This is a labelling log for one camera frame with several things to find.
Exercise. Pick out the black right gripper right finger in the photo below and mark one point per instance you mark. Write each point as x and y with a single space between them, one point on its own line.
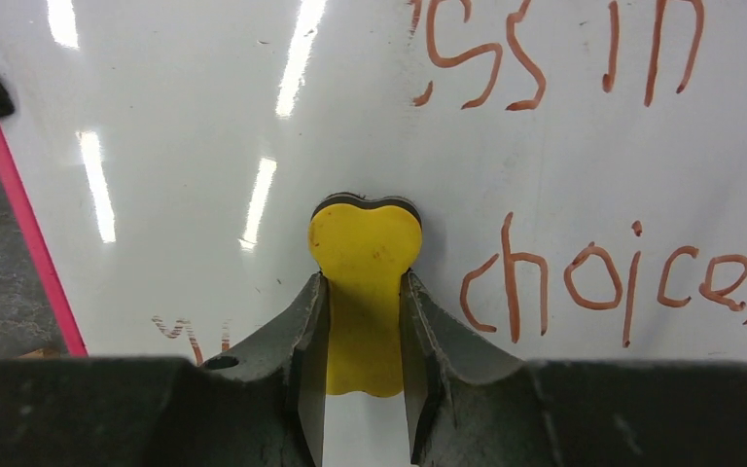
470 403

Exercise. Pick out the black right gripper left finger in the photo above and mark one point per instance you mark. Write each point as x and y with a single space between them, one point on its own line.
259 403

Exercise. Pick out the yellow whiteboard eraser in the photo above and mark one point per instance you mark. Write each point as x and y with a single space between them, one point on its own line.
363 247

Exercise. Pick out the pink framed whiteboard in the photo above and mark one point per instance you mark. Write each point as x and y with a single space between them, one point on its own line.
579 168

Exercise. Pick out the long wooden block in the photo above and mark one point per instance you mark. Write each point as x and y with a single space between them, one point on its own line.
41 353

